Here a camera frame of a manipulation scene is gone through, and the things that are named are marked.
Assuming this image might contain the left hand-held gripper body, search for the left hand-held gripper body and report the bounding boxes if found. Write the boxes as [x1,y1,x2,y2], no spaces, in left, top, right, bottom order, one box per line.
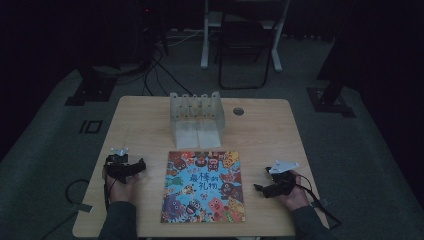
[102,146,145,185]

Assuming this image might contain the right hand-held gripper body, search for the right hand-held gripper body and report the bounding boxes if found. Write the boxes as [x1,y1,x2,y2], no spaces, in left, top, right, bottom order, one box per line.
[263,160,300,200]

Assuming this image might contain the colourful cartoon picture book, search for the colourful cartoon picture book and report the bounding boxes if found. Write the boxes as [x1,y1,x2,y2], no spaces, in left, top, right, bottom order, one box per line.
[160,150,247,224]

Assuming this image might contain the person's right hand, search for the person's right hand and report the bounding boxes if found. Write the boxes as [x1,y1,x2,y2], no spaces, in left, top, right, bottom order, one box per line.
[278,169,311,212]

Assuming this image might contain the person's left hand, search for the person's left hand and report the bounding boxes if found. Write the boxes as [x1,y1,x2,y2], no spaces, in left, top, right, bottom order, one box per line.
[106,173,141,204]

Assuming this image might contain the grey tape piece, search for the grey tape piece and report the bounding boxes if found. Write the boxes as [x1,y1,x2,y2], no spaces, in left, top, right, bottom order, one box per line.
[69,203,94,214]

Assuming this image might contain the translucent plastic book rack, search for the translucent plastic book rack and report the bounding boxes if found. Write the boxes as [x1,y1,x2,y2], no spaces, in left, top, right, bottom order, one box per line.
[169,91,226,150]

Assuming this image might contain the black stand with square base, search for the black stand with square base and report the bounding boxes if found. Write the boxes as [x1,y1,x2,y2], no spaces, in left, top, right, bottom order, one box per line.
[64,64,118,107]

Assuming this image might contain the dark computer tower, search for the dark computer tower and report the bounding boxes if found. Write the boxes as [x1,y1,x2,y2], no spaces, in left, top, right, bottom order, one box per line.
[133,0,169,68]

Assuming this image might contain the black folding chair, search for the black folding chair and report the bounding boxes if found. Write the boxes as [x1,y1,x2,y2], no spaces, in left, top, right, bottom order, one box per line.
[218,0,274,91]

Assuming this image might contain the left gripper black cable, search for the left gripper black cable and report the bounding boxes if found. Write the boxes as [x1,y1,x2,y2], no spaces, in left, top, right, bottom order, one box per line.
[103,173,117,212]

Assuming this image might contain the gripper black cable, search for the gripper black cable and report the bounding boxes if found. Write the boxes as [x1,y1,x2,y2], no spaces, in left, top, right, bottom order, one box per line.
[293,172,342,232]
[103,173,117,212]

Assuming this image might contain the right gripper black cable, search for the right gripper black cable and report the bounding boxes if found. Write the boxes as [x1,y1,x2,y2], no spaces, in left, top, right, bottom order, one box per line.
[293,172,342,232]

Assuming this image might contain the black looped floor cable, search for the black looped floor cable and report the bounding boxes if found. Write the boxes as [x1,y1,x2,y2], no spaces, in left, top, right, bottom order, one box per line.
[64,178,91,205]

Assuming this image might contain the black stand with slanted post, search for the black stand with slanted post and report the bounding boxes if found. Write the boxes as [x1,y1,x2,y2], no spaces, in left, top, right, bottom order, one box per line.
[306,0,357,119]

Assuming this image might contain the black floor cables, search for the black floor cables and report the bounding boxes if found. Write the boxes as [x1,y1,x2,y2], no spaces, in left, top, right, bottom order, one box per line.
[142,46,194,97]

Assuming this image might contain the white desk frame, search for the white desk frame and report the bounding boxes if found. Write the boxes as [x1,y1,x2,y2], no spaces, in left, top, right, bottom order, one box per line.
[200,0,292,73]

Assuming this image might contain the white floor cable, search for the white floor cable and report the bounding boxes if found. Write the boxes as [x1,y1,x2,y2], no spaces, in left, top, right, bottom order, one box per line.
[155,29,205,48]

